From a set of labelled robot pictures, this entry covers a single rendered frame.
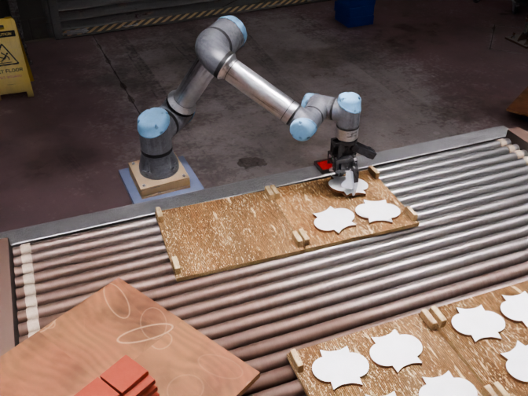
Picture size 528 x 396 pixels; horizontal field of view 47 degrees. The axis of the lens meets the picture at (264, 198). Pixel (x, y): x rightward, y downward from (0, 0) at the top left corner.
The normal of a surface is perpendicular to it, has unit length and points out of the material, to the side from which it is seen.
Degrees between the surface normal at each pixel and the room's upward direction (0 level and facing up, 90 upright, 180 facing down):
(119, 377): 0
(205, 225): 0
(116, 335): 0
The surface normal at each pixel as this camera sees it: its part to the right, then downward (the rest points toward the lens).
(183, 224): 0.00, -0.82
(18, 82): 0.33, 0.37
